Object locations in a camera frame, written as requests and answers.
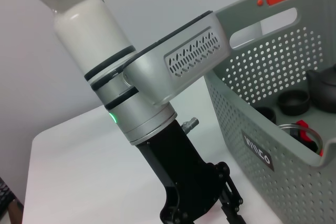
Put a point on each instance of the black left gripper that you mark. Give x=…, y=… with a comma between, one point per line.
x=183, y=176

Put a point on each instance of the glass teacup black holder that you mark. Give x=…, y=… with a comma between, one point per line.
x=302, y=142

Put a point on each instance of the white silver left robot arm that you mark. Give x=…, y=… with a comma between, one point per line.
x=89, y=37

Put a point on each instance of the grey perforated plastic storage bin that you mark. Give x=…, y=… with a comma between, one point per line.
x=262, y=195

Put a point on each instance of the small black clay cup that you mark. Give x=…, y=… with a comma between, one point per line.
x=294, y=102
x=266, y=115

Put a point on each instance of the black clay teapot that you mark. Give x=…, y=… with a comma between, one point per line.
x=324, y=90

